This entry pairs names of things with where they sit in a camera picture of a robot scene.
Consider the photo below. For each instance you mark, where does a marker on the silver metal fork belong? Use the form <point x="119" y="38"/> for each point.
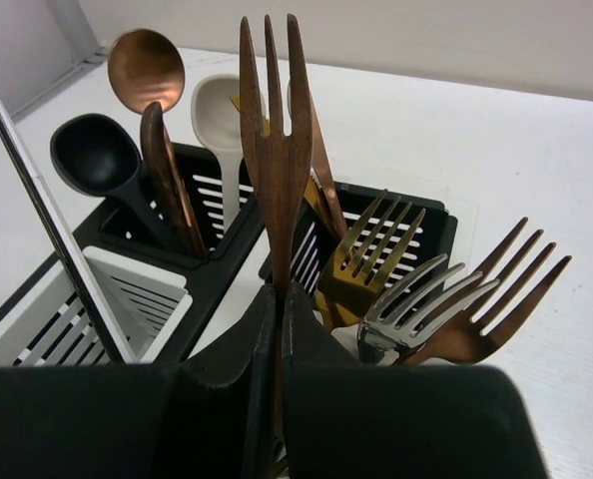
<point x="404" y="323"/>

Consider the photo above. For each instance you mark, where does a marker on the copper fork with tines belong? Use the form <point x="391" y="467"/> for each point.
<point x="463" y="319"/>

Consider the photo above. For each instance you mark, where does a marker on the copper round spoon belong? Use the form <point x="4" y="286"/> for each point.
<point x="145" y="66"/>

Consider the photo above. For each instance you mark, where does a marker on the black round spoon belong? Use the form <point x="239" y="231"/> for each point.
<point x="95" y="156"/>

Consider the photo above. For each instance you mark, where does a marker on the brown wooden spoon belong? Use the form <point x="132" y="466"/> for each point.
<point x="161" y="165"/>

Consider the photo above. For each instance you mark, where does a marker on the aluminium frame rail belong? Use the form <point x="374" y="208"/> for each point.
<point x="41" y="43"/>

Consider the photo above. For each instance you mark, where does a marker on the beige plastic spoon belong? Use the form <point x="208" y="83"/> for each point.
<point x="216" y="124"/>

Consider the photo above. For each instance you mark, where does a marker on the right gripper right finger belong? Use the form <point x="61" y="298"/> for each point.
<point x="345" y="419"/>

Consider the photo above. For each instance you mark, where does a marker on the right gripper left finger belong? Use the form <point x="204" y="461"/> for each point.
<point x="210" y="416"/>

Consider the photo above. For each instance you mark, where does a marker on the black utensil container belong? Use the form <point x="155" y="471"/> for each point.
<point x="162" y="301"/>

